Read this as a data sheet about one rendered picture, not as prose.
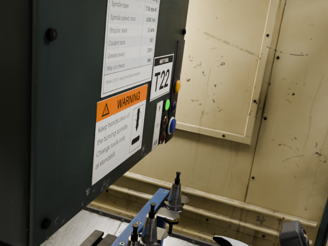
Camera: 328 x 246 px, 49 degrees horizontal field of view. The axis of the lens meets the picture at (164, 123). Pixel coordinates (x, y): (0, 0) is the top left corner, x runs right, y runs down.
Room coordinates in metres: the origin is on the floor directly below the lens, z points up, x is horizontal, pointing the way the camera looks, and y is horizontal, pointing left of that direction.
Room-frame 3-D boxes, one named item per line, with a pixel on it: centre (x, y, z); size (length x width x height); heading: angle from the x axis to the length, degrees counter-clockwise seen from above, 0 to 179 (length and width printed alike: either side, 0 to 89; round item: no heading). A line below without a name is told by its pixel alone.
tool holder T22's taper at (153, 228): (0.83, 0.00, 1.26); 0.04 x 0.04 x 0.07
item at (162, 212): (0.98, -0.05, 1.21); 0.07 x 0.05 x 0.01; 73
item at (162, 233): (0.88, -0.01, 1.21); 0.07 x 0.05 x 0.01; 73
